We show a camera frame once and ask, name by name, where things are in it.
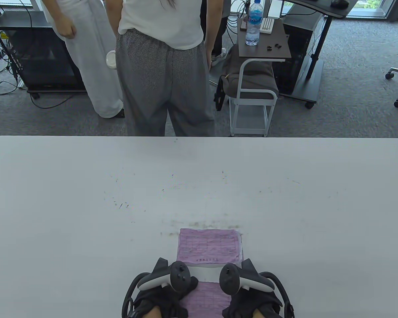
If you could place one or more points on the person's right hand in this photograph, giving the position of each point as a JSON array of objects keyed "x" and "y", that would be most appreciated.
[{"x": 245, "y": 303}]

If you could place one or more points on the person's left hand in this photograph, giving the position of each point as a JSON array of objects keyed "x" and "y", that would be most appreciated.
[{"x": 165, "y": 298}]

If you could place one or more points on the pink invoice paper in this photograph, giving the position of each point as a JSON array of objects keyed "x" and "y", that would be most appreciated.
[
  {"x": 209, "y": 245},
  {"x": 207, "y": 298}
]

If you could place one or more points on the person's left forearm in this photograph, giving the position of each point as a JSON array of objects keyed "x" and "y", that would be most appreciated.
[{"x": 151, "y": 313}]

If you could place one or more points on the person's right forearm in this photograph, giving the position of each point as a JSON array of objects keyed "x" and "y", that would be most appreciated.
[{"x": 259, "y": 314}]

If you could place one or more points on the black and white hand controller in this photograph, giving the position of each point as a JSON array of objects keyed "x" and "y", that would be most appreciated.
[
  {"x": 180, "y": 275},
  {"x": 230, "y": 278}
]

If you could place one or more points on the grey fabric bag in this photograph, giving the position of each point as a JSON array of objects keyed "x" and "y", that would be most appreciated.
[{"x": 232, "y": 76}]

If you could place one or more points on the black wheeled platform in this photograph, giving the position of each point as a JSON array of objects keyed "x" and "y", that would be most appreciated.
[{"x": 63, "y": 90}]

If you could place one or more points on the white round cup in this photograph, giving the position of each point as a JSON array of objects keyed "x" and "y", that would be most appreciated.
[{"x": 111, "y": 59}]

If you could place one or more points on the black computer tower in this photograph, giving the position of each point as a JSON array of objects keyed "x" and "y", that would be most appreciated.
[{"x": 295, "y": 43}]

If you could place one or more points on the clear plastic water bottle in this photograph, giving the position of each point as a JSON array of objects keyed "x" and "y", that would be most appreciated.
[{"x": 253, "y": 29}]

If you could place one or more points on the black glass computer case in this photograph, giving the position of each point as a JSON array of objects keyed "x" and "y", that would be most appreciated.
[{"x": 26, "y": 49}]

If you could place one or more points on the black standing desk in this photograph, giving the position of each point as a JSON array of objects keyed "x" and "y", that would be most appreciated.
[{"x": 318, "y": 8}]

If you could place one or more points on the black computer mouse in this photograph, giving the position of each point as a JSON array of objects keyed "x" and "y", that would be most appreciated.
[{"x": 339, "y": 3}]

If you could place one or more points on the white desk leg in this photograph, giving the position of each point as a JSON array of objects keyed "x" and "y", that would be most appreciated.
[{"x": 36, "y": 4}]

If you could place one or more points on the brown side table white frame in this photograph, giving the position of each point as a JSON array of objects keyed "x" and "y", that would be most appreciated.
[{"x": 252, "y": 53}]

